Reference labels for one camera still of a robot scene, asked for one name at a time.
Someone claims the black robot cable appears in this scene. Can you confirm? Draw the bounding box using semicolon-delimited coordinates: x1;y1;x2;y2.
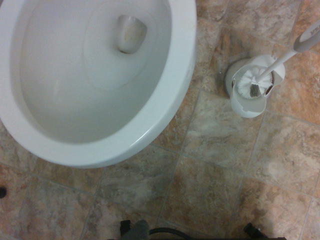
149;226;195;240

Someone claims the white toilet brush holder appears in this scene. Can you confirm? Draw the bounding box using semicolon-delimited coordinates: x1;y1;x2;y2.
225;55;286;119

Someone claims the white ceramic toilet bowl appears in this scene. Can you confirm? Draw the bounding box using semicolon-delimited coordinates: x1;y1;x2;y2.
0;0;198;169

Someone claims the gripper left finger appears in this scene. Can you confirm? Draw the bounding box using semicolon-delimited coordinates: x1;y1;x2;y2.
119;219;151;240

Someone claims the white toilet brush grey handle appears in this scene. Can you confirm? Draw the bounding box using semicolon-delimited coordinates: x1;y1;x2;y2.
236;21;320;99

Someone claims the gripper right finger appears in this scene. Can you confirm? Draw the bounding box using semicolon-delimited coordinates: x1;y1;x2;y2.
243;222;265;240

